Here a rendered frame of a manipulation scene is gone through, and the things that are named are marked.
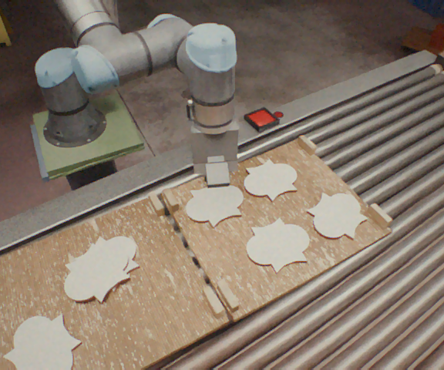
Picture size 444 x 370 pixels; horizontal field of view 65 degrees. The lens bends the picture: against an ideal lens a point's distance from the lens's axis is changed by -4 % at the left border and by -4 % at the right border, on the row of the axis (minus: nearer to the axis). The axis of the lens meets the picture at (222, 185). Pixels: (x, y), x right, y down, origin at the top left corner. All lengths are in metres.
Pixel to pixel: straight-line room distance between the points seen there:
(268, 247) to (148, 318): 0.27
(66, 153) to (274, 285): 0.68
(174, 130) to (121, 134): 1.44
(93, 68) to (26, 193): 1.86
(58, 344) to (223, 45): 0.57
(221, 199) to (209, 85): 0.33
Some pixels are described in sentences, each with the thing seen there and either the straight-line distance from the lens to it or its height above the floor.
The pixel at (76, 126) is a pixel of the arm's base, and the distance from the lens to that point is 1.10.
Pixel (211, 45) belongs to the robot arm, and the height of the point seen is 1.34.
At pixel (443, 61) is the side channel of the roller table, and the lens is 1.62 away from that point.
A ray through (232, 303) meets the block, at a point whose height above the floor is 0.96.
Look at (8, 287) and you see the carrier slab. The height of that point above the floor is 0.94.
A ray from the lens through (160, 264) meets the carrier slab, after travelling 0.76.
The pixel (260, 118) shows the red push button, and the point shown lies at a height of 0.93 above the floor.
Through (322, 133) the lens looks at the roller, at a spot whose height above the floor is 0.92.
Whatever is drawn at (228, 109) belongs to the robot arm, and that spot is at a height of 1.22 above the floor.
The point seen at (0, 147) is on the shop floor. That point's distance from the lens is 2.83.
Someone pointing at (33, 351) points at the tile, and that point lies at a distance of 0.74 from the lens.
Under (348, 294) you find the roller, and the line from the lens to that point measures 0.77.
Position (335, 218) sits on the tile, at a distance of 0.84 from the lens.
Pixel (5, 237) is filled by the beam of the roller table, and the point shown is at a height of 0.91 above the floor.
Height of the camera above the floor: 1.58
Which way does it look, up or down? 48 degrees down
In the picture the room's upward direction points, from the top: straight up
